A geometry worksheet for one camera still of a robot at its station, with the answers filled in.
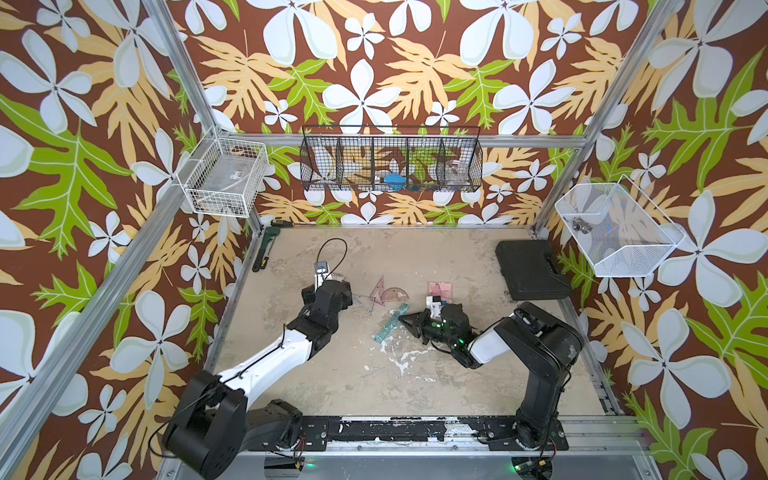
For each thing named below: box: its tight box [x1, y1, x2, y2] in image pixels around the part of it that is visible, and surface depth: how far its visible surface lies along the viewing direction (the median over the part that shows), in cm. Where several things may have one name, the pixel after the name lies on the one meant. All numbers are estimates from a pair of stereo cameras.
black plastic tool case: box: [495, 239, 571, 301], surface depth 101 cm
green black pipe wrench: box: [252, 226, 281, 272], surface depth 117 cm
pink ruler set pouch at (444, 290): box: [428, 281, 453, 303], surface depth 103 cm
